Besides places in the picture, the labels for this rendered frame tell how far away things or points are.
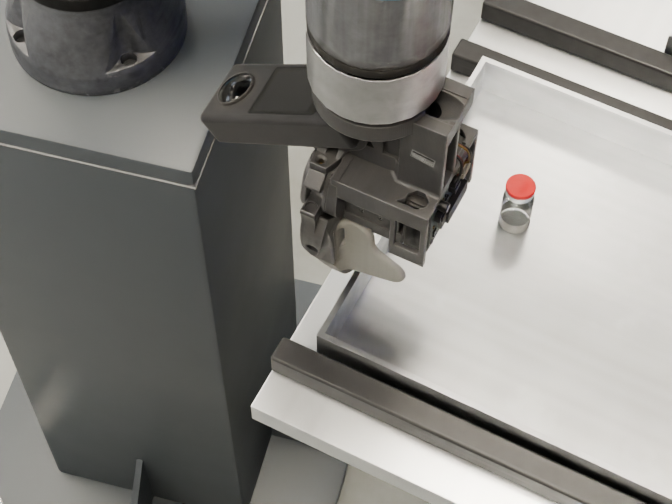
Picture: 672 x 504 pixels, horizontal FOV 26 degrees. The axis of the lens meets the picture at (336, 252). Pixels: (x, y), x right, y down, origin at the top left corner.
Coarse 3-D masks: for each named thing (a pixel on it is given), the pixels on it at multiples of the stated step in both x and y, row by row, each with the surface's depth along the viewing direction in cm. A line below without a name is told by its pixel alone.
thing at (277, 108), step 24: (240, 72) 87; (264, 72) 86; (288, 72) 85; (216, 96) 87; (240, 96) 86; (264, 96) 85; (288, 96) 83; (216, 120) 86; (240, 120) 85; (264, 120) 83; (288, 120) 82; (312, 120) 81; (288, 144) 84; (312, 144) 83; (336, 144) 81
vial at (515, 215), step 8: (504, 192) 100; (504, 200) 100; (512, 200) 99; (520, 200) 99; (528, 200) 99; (504, 208) 100; (512, 208) 100; (520, 208) 100; (528, 208) 100; (504, 216) 101; (512, 216) 100; (520, 216) 100; (528, 216) 101; (504, 224) 102; (512, 224) 101; (520, 224) 101; (528, 224) 102; (512, 232) 102; (520, 232) 102
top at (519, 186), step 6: (516, 174) 99; (522, 174) 99; (510, 180) 99; (516, 180) 99; (522, 180) 99; (528, 180) 99; (510, 186) 99; (516, 186) 99; (522, 186) 99; (528, 186) 99; (534, 186) 99; (510, 192) 99; (516, 192) 99; (522, 192) 99; (528, 192) 99; (534, 192) 99; (516, 198) 99; (522, 198) 98; (528, 198) 99
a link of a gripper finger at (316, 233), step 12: (312, 192) 86; (312, 204) 86; (312, 216) 85; (324, 216) 86; (300, 228) 87; (312, 228) 86; (324, 228) 86; (300, 240) 88; (312, 240) 87; (324, 240) 88; (312, 252) 90; (324, 252) 91
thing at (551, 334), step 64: (512, 128) 107; (576, 128) 107; (640, 128) 104; (576, 192) 104; (640, 192) 104; (448, 256) 101; (512, 256) 101; (576, 256) 101; (640, 256) 101; (384, 320) 99; (448, 320) 99; (512, 320) 99; (576, 320) 99; (640, 320) 99; (448, 384) 96; (512, 384) 96; (576, 384) 96; (640, 384) 96; (576, 448) 94; (640, 448) 94
